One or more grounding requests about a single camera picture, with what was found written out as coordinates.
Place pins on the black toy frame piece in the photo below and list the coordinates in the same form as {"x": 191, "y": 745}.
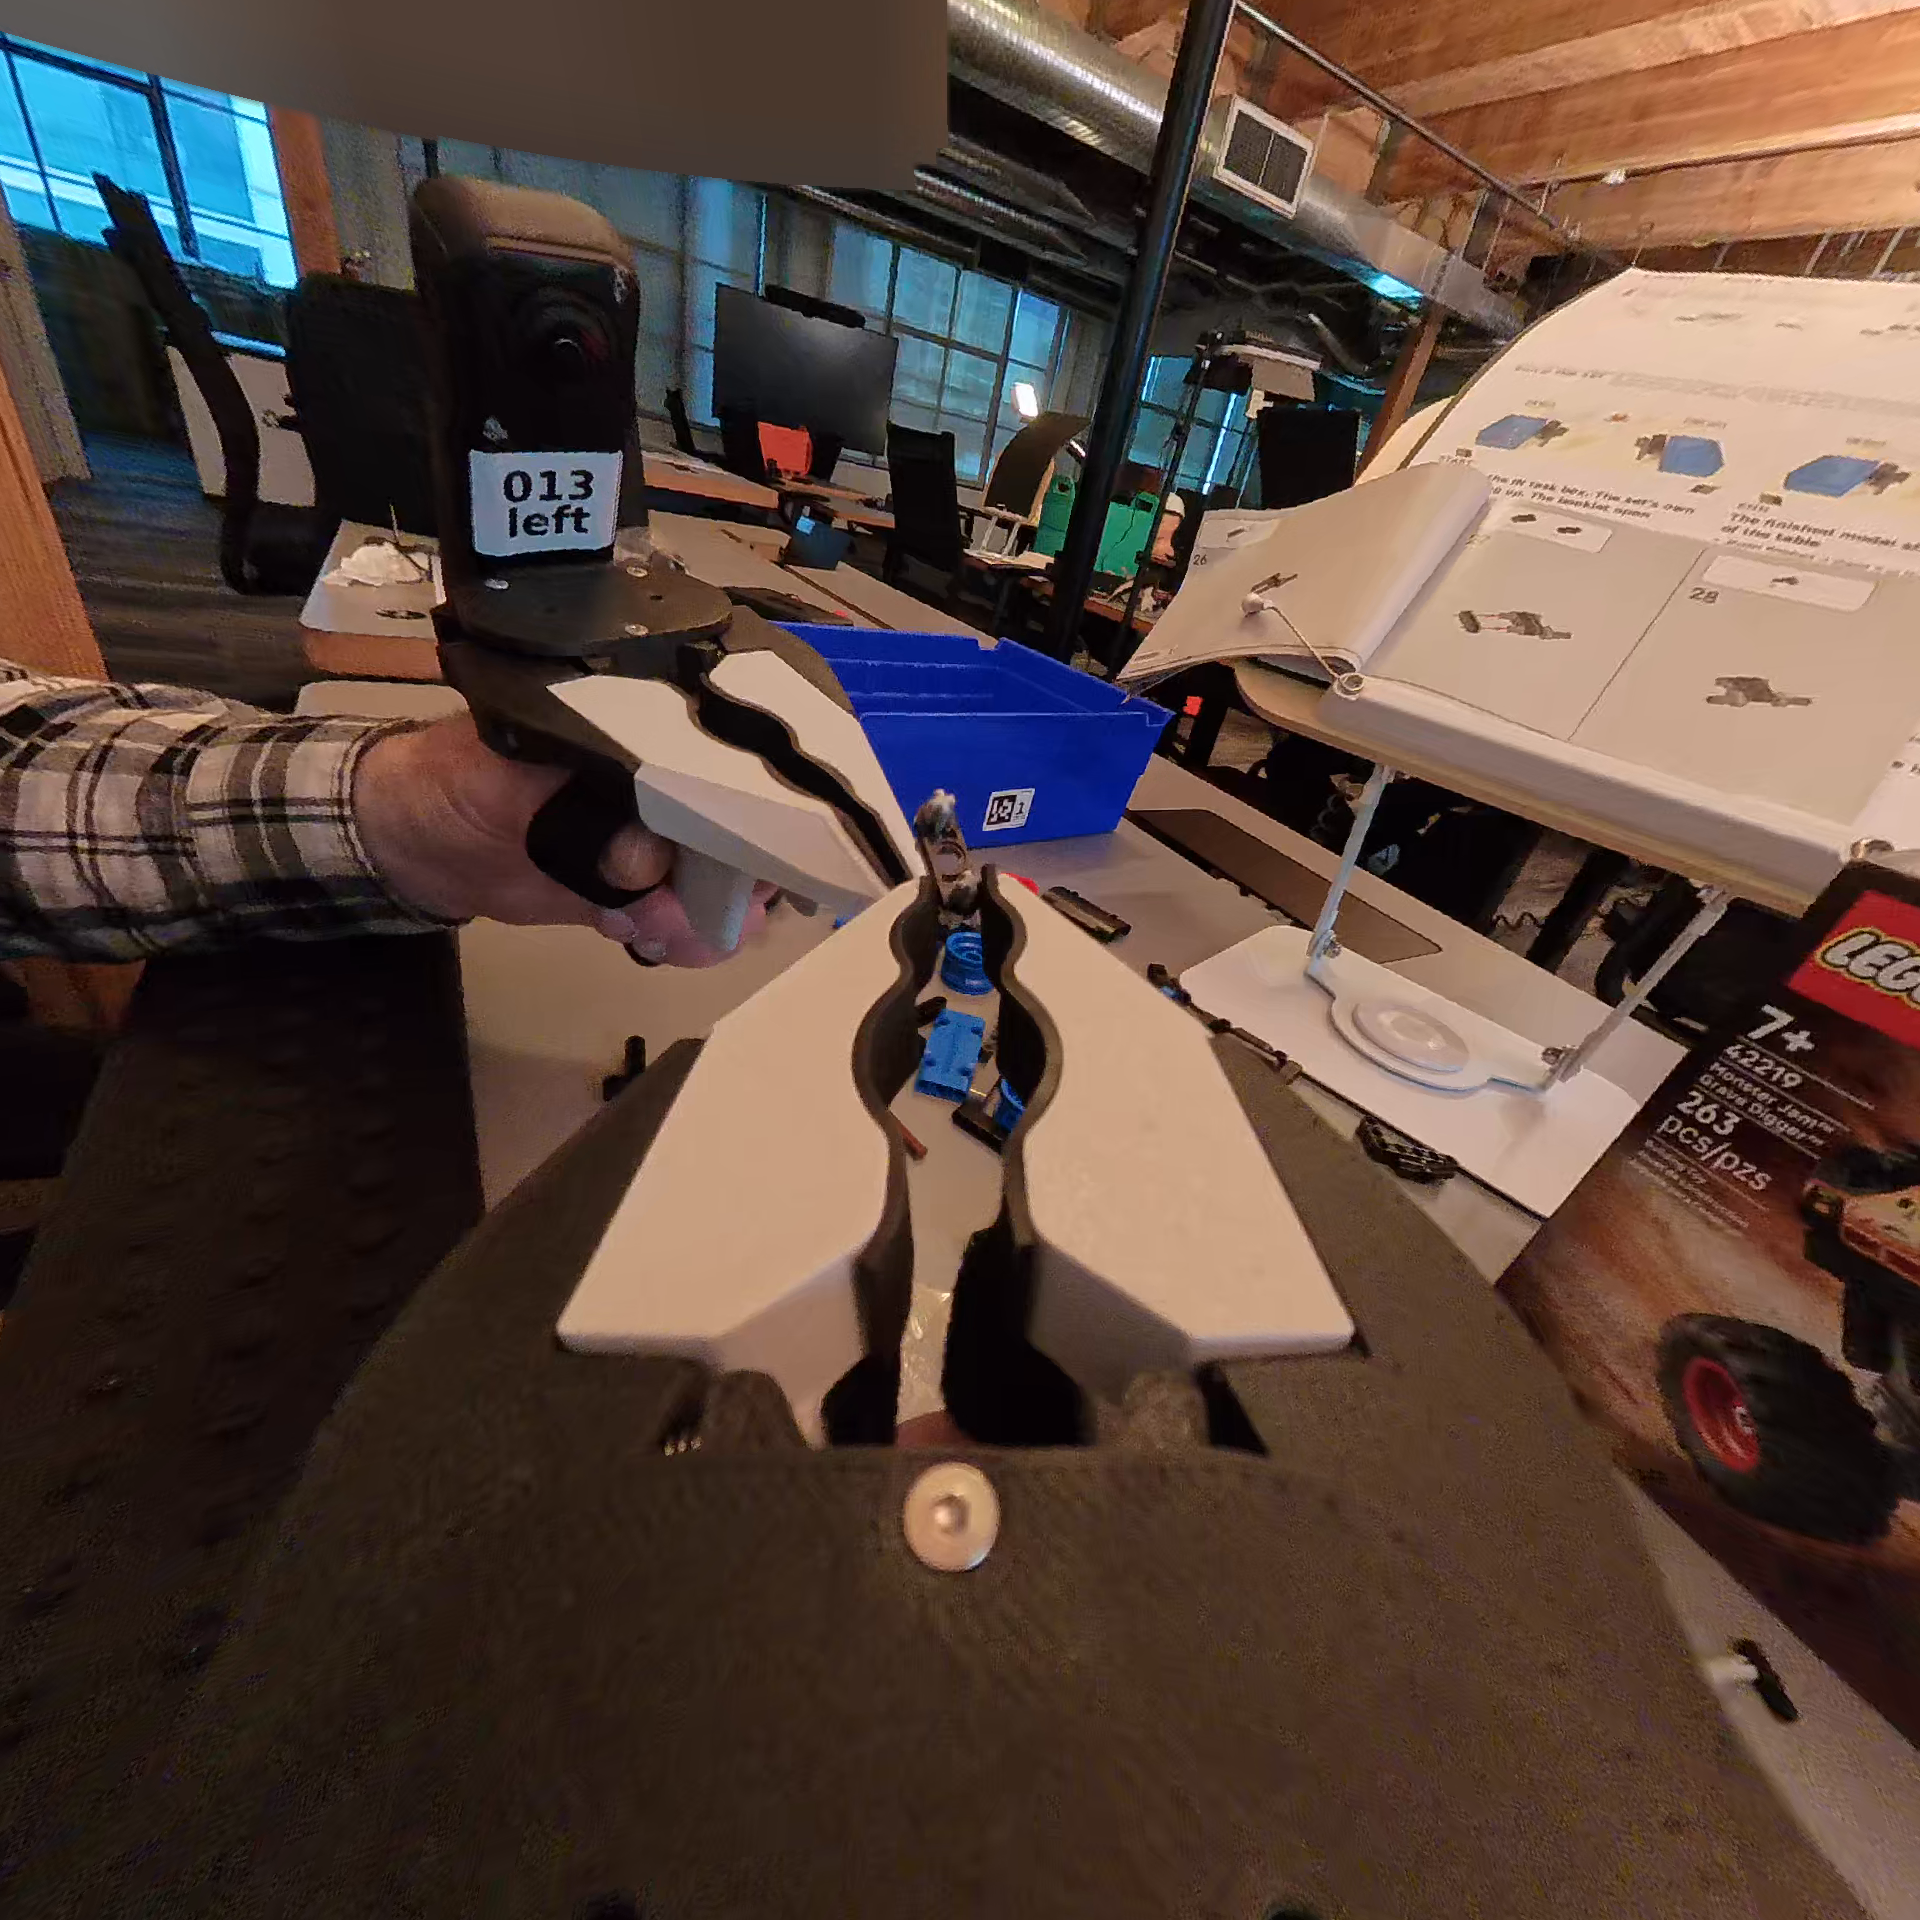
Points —
{"x": 1405, "y": 1150}

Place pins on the white toy pin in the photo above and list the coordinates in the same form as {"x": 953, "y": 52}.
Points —
{"x": 1746, "y": 1669}

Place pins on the black office chair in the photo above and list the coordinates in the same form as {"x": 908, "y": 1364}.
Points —
{"x": 194, "y": 388}
{"x": 927, "y": 504}
{"x": 1306, "y": 458}
{"x": 360, "y": 405}

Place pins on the orange chair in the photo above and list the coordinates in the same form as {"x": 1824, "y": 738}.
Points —
{"x": 783, "y": 446}

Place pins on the metal air duct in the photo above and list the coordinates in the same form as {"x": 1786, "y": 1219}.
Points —
{"x": 1049, "y": 76}

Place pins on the white book stand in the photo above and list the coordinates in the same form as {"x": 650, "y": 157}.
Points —
{"x": 1500, "y": 1125}

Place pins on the black steel pole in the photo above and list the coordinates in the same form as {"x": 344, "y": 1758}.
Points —
{"x": 1141, "y": 300}

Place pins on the grey desk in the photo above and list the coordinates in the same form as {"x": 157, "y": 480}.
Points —
{"x": 539, "y": 990}

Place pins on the curved-back chair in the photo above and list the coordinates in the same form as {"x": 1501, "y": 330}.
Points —
{"x": 1035, "y": 464}

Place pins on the instruction booklet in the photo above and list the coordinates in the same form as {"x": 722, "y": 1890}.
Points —
{"x": 1651, "y": 644}

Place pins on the computer monitor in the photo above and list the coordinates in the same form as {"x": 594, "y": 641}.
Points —
{"x": 802, "y": 376}

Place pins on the blue toy wheel hub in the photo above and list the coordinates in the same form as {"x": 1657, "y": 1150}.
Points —
{"x": 1013, "y": 1094}
{"x": 968, "y": 961}

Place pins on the black toy connector assembly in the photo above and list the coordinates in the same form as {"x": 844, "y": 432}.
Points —
{"x": 949, "y": 862}

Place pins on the tripod with light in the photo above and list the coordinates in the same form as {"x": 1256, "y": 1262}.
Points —
{"x": 1237, "y": 376}

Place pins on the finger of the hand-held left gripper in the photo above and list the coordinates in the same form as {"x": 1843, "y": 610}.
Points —
{"x": 810, "y": 704}
{"x": 720, "y": 795}

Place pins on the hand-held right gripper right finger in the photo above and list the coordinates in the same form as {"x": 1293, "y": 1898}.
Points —
{"x": 1184, "y": 1200}

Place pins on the white vent grille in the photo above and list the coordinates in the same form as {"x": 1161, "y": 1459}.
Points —
{"x": 1263, "y": 149}

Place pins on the blue toy block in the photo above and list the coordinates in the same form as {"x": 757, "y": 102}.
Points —
{"x": 949, "y": 1053}

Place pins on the large window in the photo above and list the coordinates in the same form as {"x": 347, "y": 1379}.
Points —
{"x": 120, "y": 149}
{"x": 975, "y": 315}

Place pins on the green plastic container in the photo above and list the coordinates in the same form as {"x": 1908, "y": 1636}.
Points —
{"x": 1137, "y": 538}
{"x": 1058, "y": 512}

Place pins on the black curved toy panel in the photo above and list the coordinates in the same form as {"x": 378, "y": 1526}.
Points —
{"x": 1083, "y": 909}

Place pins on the blue storage bin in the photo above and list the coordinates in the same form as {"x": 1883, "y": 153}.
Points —
{"x": 1019, "y": 749}

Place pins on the toy set box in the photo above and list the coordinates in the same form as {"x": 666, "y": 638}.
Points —
{"x": 1695, "y": 1230}

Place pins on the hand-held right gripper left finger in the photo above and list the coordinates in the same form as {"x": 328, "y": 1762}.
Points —
{"x": 720, "y": 1184}

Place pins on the neighbouring wooden desk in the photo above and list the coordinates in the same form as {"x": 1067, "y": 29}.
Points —
{"x": 346, "y": 628}

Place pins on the black toy elbow connector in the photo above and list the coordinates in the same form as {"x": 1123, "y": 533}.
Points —
{"x": 623, "y": 1067}

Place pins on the printed instruction sheet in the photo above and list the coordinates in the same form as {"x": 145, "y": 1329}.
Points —
{"x": 1724, "y": 376}

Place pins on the small blue box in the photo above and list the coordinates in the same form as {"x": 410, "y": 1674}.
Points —
{"x": 819, "y": 540}

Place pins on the white crumpled paper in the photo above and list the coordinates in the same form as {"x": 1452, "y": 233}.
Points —
{"x": 369, "y": 563}

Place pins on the person's left forearm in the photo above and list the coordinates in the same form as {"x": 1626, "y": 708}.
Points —
{"x": 180, "y": 809}

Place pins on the person's left hand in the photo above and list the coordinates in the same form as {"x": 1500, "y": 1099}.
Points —
{"x": 450, "y": 826}

